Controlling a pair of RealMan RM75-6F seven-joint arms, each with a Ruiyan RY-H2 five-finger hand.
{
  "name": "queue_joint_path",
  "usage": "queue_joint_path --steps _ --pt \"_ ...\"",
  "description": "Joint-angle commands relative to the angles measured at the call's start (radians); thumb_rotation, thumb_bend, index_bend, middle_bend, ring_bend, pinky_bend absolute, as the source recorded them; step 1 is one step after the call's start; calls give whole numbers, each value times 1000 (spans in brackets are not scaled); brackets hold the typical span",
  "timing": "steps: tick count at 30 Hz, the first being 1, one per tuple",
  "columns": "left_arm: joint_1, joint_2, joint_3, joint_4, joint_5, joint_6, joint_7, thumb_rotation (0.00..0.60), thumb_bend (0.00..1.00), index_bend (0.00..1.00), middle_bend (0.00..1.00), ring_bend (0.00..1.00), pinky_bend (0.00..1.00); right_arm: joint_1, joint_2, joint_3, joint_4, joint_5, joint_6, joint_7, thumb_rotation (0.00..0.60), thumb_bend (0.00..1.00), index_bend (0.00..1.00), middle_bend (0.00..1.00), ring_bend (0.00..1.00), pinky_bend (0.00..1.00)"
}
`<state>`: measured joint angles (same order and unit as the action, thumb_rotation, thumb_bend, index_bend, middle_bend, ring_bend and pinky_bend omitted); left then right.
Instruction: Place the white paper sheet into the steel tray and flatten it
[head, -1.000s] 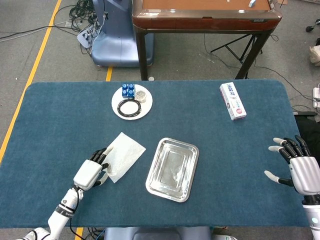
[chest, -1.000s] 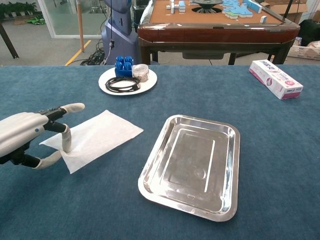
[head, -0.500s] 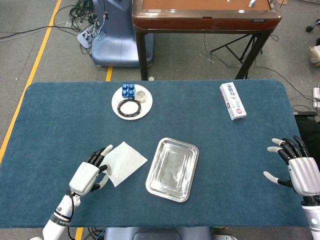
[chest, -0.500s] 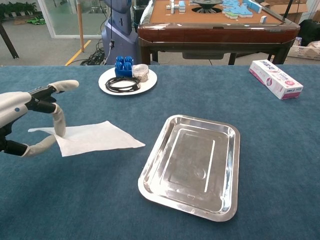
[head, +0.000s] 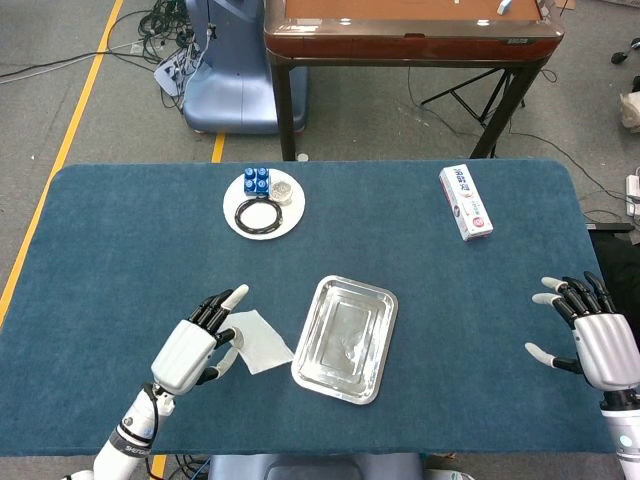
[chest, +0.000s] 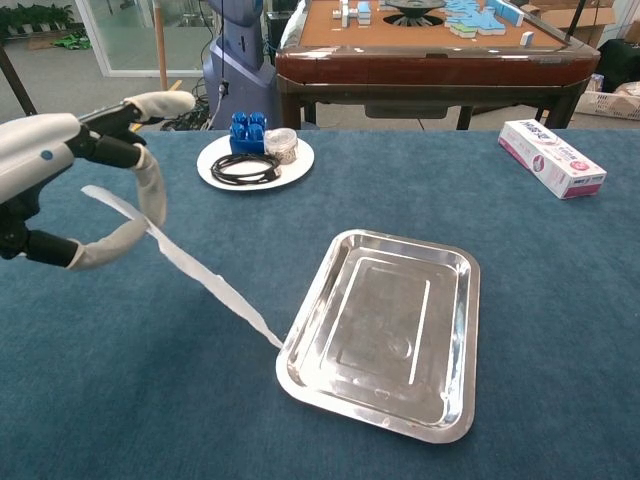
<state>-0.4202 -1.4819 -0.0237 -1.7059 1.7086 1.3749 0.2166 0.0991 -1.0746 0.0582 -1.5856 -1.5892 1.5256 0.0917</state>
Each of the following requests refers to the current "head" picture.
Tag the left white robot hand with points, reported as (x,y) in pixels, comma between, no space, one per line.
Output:
(182,357)

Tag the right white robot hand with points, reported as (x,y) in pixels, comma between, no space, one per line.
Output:
(605,350)

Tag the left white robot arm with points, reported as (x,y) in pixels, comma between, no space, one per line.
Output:
(130,440)

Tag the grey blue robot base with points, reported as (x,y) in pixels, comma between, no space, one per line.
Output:
(315,467)

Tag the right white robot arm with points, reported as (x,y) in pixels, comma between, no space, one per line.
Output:
(622,435)

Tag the stainless steel tray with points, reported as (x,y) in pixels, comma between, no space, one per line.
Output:
(345,340)

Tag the black bag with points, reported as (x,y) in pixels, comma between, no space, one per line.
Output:
(617,255)

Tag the blue felt table cover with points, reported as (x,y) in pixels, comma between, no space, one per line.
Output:
(125,240)

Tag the white power strip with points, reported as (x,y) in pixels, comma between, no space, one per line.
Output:
(634,195)

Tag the white round plate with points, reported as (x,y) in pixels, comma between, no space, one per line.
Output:
(295,215)

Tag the clear jar of small parts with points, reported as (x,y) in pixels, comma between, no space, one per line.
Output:
(282,192)

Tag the white pink toothpaste box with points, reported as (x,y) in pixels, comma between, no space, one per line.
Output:
(467,202)

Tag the beige crumpled bag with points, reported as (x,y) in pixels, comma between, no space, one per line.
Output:
(631,112)

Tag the black tripod stand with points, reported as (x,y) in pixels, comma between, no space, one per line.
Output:
(470,97)

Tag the black chair caster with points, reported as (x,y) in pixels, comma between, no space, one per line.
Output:
(619,57)

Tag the single blue white mahjong tile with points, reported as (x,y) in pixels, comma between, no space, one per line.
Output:
(504,6)

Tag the brown mahjong table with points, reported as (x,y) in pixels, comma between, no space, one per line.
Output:
(410,45)

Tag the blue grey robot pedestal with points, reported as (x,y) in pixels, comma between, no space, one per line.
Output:
(235,90)

